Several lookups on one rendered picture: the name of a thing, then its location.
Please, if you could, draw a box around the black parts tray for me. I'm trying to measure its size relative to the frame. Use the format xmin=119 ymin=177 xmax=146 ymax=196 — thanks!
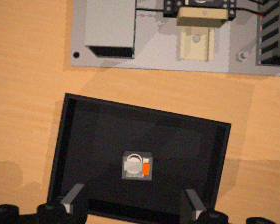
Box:
xmin=46 ymin=93 xmax=232 ymax=224

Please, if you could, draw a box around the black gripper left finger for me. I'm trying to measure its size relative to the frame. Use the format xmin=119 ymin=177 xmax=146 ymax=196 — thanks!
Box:
xmin=0 ymin=184 xmax=89 ymax=224

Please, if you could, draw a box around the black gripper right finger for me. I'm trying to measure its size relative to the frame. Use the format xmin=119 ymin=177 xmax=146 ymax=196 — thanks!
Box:
xmin=180 ymin=189 xmax=276 ymax=224

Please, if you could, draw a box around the black relay socket row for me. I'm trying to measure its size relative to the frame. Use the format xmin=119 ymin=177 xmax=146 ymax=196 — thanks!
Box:
xmin=163 ymin=0 xmax=236 ymax=21

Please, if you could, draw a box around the grey mounting plate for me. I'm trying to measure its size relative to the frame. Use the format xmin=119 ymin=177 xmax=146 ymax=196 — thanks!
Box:
xmin=70 ymin=0 xmax=280 ymax=76

